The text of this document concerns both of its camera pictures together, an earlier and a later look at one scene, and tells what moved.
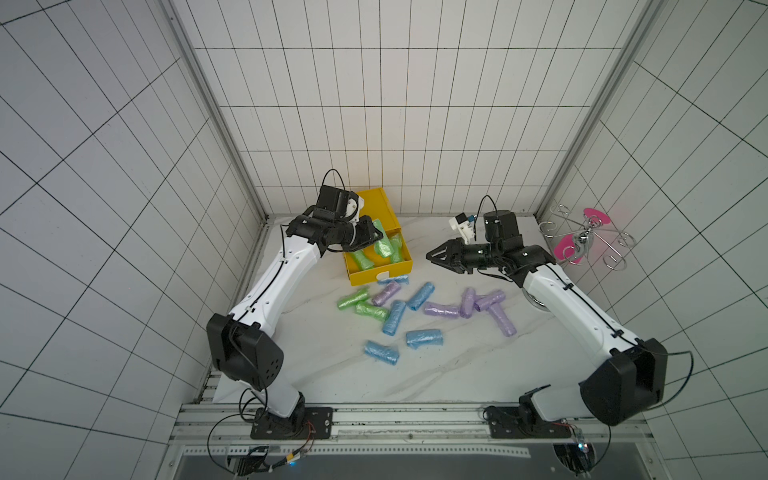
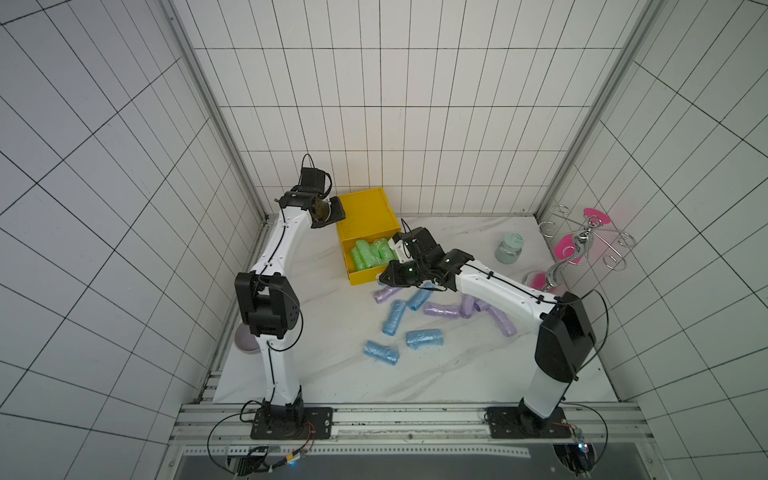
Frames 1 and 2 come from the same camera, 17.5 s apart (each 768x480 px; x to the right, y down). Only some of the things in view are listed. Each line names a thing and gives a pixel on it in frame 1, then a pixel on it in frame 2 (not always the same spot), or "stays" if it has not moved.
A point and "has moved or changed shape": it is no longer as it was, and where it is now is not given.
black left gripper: [368, 237] → [339, 214]
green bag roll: [383, 245] has moved or changed shape
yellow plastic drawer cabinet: [385, 225] stays
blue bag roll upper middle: [418, 299] stays
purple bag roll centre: [442, 310] stays
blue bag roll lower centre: [425, 337] stays
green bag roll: [358, 296] → [365, 254]
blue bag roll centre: [393, 317] stays
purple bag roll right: [502, 319] stays
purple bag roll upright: [468, 297] stays
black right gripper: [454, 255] → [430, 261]
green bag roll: [370, 309] → [379, 251]
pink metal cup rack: [573, 239] stays
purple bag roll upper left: [389, 290] stays
